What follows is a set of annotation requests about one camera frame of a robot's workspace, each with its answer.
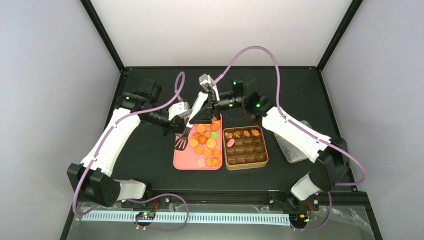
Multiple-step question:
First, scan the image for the green round cookie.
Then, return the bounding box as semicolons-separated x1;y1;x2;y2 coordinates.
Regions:
210;131;219;139

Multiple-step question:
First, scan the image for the pink plastic tray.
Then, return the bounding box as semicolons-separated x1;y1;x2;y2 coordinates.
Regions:
173;118;223;171

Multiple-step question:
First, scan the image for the pink round cookie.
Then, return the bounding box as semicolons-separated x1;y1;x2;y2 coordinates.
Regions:
196;158;207;168
226;138;236;148

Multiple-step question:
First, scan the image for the gold cookie tin box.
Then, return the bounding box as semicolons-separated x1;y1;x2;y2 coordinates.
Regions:
222;125;269;171

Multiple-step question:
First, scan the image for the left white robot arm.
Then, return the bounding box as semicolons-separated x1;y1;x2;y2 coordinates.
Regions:
67;79;191;212

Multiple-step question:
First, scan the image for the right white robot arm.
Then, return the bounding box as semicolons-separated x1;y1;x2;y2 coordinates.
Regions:
187;74;350;210

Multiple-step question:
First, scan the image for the large round sugar cookie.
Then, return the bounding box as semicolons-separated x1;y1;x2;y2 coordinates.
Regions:
206;138;217;149

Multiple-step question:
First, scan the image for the orange swirl cookie bottom right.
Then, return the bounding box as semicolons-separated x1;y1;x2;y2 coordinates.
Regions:
205;157;222;167

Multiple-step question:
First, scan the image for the left circuit board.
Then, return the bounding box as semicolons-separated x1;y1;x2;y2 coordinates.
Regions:
135;211;156;221

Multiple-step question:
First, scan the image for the circuit board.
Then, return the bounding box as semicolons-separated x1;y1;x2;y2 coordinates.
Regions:
135;211;156;221
289;214;310;223

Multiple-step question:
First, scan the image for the clear plastic tin lid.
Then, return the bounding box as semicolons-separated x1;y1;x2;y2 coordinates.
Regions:
273;132;312;164

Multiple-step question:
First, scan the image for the right circuit board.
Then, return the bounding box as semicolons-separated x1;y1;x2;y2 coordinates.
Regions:
289;214;310;223

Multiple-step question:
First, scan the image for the clear plastic sheet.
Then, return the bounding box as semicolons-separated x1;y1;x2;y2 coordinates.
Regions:
67;204;374;240

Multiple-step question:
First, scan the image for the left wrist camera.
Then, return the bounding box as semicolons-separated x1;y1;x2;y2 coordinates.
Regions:
168;101;192;120

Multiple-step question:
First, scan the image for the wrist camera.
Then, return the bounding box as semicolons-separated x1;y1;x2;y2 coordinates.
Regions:
198;74;220;101
168;101;192;120

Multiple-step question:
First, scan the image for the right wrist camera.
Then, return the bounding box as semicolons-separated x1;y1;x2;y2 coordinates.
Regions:
198;74;220;101

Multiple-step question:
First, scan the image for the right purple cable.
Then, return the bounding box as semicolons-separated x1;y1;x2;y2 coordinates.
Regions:
211;45;367;232

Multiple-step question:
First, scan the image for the white slotted cable rail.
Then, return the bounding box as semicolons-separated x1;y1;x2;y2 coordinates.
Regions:
81;210;290;226

